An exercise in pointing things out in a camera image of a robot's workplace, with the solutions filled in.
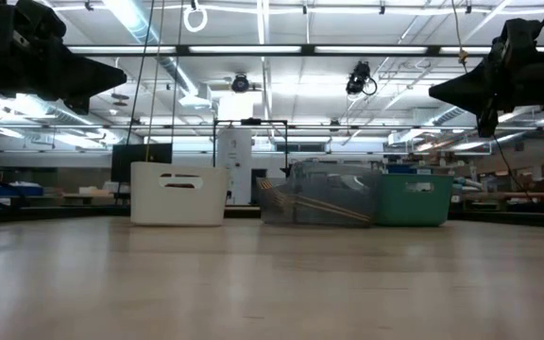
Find black cable with yellow connector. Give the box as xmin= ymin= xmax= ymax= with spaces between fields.
xmin=450 ymin=0 xmax=536 ymax=196

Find round black ceiling camera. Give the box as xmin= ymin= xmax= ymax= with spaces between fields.
xmin=230 ymin=72 xmax=253 ymax=94

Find wooden beam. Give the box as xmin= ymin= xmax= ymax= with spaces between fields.
xmin=460 ymin=190 xmax=544 ymax=200

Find white cable ring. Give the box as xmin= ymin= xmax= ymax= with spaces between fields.
xmin=182 ymin=3 xmax=209 ymax=34

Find teal plastic bin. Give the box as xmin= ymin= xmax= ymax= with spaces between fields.
xmin=375 ymin=173 xmax=455 ymax=228

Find black aluminium table frame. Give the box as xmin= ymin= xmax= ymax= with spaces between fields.
xmin=0 ymin=203 xmax=544 ymax=231

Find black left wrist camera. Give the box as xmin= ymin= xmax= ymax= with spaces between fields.
xmin=14 ymin=0 xmax=68 ymax=40

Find black overhead light bar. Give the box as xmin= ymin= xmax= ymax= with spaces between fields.
xmin=63 ymin=43 xmax=544 ymax=59

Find blue box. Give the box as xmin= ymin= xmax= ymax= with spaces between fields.
xmin=384 ymin=163 xmax=432 ymax=176

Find black stand frame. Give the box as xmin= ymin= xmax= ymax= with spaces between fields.
xmin=212 ymin=118 xmax=290 ymax=179

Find hanging yellow rope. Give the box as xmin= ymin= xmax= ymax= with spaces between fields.
xmin=143 ymin=0 xmax=166 ymax=164

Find white cylinder tank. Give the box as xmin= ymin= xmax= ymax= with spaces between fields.
xmin=215 ymin=127 xmax=253 ymax=205

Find white plastic bin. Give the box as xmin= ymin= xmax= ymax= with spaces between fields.
xmin=129 ymin=161 xmax=230 ymax=227

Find hanging black cable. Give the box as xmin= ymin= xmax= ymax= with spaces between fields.
xmin=127 ymin=0 xmax=156 ymax=143
xmin=169 ymin=0 xmax=184 ymax=145

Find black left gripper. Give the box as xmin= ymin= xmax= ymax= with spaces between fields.
xmin=0 ymin=35 xmax=128 ymax=116

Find black monitor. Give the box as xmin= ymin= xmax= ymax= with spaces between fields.
xmin=110 ymin=143 xmax=174 ymax=184

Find blue crate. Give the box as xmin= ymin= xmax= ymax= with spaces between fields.
xmin=0 ymin=182 xmax=45 ymax=197

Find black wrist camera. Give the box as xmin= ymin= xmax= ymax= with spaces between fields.
xmin=499 ymin=17 xmax=544 ymax=52
xmin=14 ymin=0 xmax=68 ymax=40

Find yellow chopsticks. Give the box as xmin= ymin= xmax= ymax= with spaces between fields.
xmin=258 ymin=178 xmax=373 ymax=222

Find black hanging camera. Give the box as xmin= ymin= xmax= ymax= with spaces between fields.
xmin=346 ymin=59 xmax=378 ymax=96

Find grey translucent plastic bin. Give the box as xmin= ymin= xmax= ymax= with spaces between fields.
xmin=256 ymin=162 xmax=382 ymax=227

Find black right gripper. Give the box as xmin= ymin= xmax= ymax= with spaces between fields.
xmin=428 ymin=46 xmax=544 ymax=138

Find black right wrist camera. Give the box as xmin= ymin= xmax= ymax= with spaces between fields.
xmin=499 ymin=17 xmax=544 ymax=52

